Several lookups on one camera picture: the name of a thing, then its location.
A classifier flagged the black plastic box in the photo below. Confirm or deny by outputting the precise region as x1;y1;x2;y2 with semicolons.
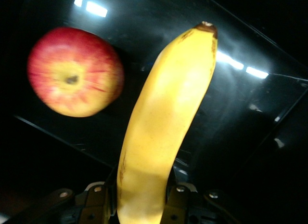
0;0;308;224

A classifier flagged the yellow banana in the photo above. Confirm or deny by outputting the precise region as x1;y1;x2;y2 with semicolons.
116;21;218;224

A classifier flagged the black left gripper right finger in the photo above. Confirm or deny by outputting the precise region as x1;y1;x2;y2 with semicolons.
163;182;199;224

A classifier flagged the red yellow apple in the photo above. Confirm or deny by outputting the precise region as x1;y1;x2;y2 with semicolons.
26;26;125;118

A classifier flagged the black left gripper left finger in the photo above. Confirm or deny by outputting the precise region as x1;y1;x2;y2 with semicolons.
75;181;117;224

